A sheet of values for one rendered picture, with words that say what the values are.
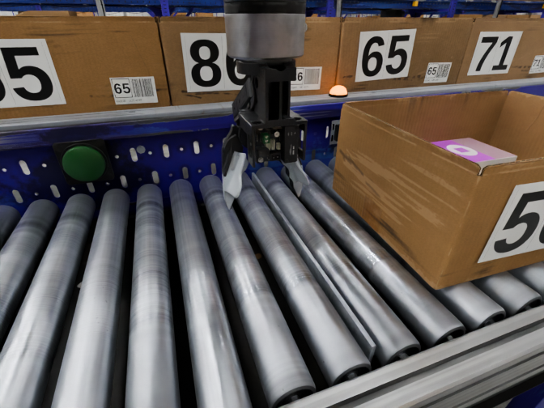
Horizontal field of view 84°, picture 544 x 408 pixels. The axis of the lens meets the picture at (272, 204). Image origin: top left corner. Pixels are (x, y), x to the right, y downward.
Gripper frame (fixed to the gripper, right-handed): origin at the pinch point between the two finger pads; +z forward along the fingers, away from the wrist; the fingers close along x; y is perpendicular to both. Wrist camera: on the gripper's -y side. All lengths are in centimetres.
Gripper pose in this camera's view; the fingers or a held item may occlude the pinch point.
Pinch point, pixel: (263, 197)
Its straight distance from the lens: 48.2
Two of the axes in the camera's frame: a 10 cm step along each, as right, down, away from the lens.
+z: 0.0, 8.5, 5.2
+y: 3.4, 4.9, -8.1
